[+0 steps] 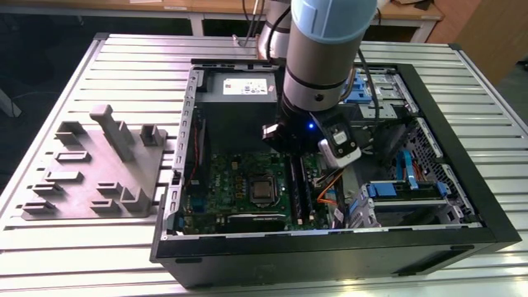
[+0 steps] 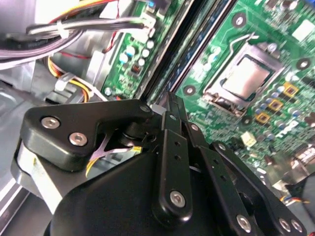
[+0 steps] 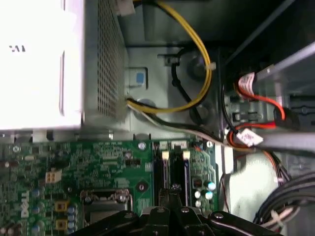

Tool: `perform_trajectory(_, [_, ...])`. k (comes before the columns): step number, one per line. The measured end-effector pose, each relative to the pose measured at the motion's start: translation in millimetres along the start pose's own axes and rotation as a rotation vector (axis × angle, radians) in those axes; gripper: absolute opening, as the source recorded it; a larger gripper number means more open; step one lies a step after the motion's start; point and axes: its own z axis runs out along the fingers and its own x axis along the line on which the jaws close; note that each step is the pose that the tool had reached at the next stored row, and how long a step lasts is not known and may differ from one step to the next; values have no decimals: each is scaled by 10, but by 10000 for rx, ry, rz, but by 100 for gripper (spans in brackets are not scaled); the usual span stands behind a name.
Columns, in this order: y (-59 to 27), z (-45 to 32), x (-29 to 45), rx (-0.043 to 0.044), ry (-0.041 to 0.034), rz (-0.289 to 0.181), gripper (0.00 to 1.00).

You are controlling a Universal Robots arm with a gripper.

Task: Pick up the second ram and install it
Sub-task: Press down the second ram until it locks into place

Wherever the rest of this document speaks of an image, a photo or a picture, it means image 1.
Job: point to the metal drive cage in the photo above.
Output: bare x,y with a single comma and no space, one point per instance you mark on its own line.
392,111

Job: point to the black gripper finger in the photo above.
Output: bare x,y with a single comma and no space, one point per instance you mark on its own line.
272,133

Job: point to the wooden desk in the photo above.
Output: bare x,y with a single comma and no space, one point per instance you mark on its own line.
408,14

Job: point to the silver CPU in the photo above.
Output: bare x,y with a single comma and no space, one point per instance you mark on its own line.
262,189

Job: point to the black RAM slot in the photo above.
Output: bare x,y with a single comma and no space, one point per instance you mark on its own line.
297,221

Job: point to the black PC case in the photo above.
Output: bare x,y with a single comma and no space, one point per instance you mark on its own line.
288,256

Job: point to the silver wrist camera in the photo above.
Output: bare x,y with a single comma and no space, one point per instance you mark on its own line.
340,148

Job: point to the grey parts rack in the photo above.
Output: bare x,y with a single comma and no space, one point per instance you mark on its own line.
94,161

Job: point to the grey chair base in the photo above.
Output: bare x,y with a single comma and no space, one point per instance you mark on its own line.
8,105

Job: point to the blue plastic drive carrier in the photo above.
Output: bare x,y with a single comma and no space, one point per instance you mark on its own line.
360,92

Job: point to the green motherboard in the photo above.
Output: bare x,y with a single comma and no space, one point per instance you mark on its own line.
224,173

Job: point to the brown wooden board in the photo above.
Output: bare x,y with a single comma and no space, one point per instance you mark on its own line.
486,31

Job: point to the blue RAM stick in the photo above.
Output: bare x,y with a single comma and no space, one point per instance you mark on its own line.
296,185

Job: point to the hard disk in blue carrier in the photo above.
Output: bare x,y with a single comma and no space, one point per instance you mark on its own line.
382,189

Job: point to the black graphics card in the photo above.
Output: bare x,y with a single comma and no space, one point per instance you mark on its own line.
254,221

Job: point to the grey power supply unit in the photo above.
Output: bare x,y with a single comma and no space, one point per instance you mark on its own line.
234,117

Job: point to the metal disk bay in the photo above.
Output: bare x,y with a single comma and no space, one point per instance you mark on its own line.
366,216

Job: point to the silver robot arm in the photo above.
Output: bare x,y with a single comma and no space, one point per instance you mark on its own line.
321,62

